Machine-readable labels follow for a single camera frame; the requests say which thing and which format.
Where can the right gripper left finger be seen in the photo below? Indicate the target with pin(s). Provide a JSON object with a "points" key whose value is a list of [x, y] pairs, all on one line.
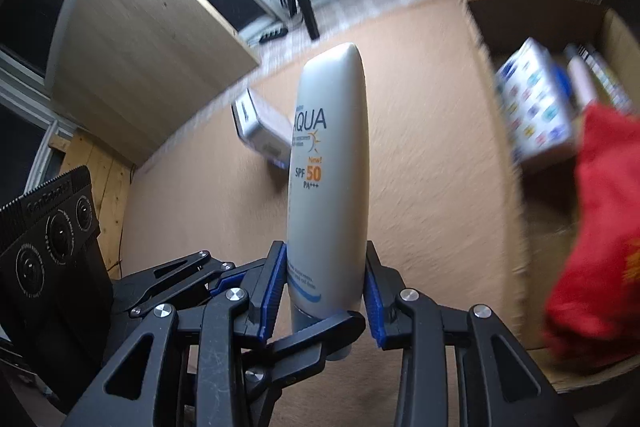
{"points": [[175, 362]]}

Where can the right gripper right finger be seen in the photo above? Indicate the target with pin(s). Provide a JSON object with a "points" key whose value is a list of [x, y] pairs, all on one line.
{"points": [[499, 384]]}

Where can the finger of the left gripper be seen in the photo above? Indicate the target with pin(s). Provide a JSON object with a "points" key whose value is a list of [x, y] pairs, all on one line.
{"points": [[289, 360], [184, 283]]}

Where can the red drawstring cloth bag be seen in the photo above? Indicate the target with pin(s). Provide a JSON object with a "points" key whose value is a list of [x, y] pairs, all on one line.
{"points": [[591, 318]]}

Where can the white Aqua sunscreen tube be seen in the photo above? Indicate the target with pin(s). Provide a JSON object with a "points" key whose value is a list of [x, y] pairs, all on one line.
{"points": [[328, 188]]}

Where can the patterned white tissue pack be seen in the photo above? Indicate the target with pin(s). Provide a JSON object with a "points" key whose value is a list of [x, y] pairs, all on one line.
{"points": [[535, 108]]}

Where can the slim white patterned stick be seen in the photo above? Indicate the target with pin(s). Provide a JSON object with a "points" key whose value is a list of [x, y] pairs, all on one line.
{"points": [[610, 82]]}

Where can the small white pink bottle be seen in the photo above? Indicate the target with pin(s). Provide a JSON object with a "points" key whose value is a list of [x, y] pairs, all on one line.
{"points": [[584, 91]]}

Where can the pine wood plank panel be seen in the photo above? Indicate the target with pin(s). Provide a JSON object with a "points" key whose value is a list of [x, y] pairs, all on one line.
{"points": [[110, 178]]}

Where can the clear silver rectangular box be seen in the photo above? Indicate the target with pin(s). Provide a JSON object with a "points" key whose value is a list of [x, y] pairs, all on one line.
{"points": [[263, 128]]}

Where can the brown cardboard box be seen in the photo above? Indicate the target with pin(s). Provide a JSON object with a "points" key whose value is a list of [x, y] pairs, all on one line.
{"points": [[540, 192]]}

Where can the wooden headboard panel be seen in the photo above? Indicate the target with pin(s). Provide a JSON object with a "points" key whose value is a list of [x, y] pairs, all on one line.
{"points": [[132, 72]]}

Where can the black power strip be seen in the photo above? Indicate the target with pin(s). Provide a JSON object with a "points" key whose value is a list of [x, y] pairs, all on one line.
{"points": [[273, 34]]}

